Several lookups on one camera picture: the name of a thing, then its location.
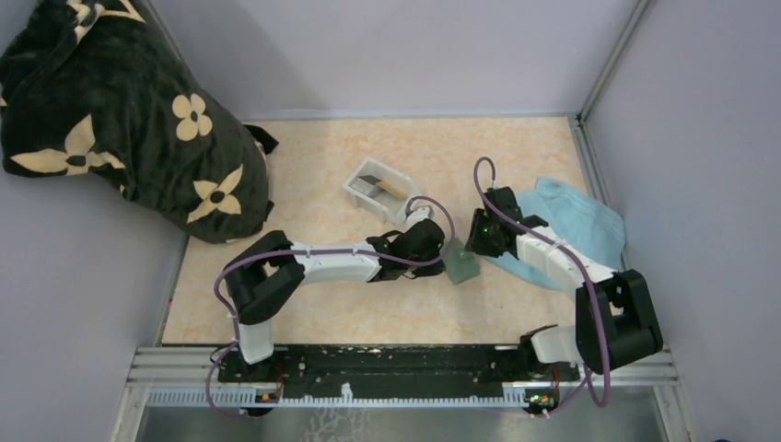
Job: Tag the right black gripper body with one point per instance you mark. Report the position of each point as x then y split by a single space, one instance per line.
483 239

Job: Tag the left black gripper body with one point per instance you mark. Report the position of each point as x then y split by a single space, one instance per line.
430 270

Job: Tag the translucent white plastic bin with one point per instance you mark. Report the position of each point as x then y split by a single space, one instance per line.
384 206

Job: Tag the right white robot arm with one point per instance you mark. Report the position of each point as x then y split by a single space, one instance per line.
615 322

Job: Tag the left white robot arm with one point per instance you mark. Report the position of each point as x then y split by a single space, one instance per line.
262 279

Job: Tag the gold card in bin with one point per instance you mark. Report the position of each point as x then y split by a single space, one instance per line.
392 190

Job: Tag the light blue towel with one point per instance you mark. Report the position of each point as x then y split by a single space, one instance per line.
590 226

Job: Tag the black floral blanket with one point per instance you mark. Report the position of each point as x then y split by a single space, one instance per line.
93 87

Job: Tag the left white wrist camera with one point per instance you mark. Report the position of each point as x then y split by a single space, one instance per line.
417 215

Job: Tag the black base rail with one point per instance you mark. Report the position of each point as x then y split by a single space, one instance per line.
394 371

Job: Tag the aluminium frame rail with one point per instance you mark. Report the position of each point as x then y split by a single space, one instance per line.
187 376

